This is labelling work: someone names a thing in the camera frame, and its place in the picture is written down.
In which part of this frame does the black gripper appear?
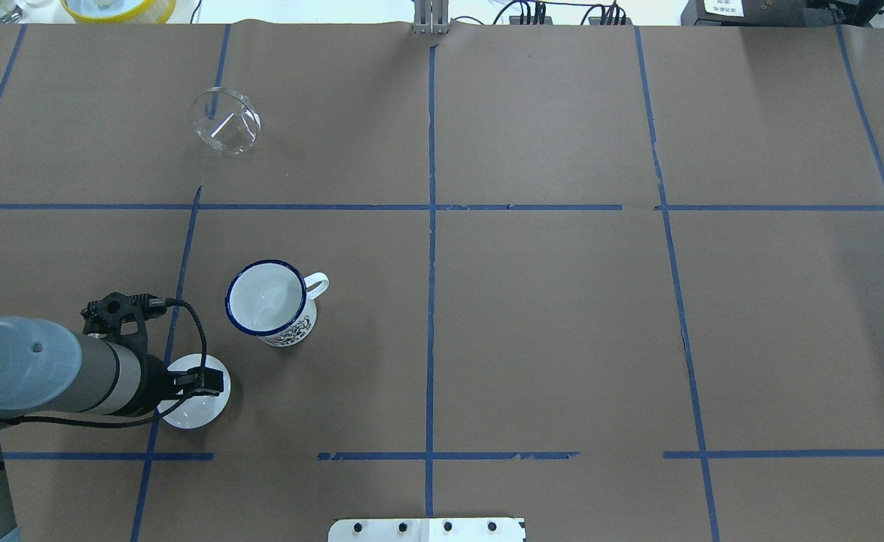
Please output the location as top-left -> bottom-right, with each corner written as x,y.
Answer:
138,355 -> 224,415

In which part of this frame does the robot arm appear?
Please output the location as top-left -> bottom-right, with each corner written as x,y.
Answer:
0,316 -> 229,541

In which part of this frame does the white enamel mug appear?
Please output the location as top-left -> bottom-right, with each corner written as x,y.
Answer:
223,260 -> 331,348

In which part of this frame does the yellow tape roll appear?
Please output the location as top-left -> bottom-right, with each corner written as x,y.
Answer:
60,1 -> 177,24

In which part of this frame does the brown table paper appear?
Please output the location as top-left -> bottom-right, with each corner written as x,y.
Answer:
0,20 -> 884,541

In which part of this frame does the black box device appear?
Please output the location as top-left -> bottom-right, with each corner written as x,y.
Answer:
679,1 -> 840,28

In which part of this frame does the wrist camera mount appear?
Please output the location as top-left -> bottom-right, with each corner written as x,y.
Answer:
81,292 -> 168,359

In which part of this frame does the white pedestal column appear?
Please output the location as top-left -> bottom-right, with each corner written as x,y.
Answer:
328,517 -> 527,541

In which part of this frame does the aluminium frame post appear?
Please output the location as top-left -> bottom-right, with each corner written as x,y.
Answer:
412,0 -> 451,35

